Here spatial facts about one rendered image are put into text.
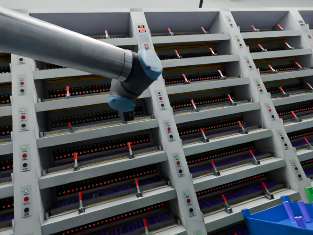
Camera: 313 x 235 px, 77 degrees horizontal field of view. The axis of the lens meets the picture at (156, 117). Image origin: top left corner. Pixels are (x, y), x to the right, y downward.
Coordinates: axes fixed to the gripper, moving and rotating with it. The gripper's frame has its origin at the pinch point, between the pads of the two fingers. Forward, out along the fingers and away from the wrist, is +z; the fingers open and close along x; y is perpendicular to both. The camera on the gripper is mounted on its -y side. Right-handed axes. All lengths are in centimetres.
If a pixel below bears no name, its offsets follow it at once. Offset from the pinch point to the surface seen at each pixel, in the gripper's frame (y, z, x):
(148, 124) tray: -3.6, 5.9, -12.2
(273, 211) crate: -59, -15, -43
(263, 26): 78, 7, -145
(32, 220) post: -36, 11, 46
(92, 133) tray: -3.5, 5.8, 17.2
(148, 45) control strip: 46, -5, -24
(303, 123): -21, 9, -114
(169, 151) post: -20.5, 8.3, -19.5
